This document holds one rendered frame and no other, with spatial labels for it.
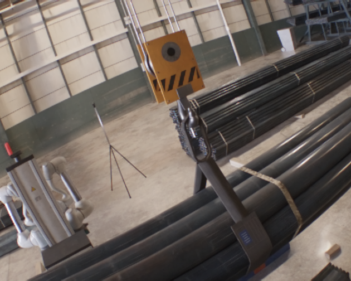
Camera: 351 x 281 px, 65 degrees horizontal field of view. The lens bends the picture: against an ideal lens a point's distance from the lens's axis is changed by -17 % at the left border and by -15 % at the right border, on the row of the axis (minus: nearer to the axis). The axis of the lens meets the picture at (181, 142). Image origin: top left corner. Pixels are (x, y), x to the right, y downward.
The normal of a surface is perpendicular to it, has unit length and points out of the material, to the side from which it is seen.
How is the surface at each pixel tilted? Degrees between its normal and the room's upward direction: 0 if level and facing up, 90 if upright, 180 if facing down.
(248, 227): 60
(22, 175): 90
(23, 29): 90
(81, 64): 90
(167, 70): 90
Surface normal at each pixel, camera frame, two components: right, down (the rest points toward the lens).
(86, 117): 0.44, 0.16
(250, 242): 0.21, -0.30
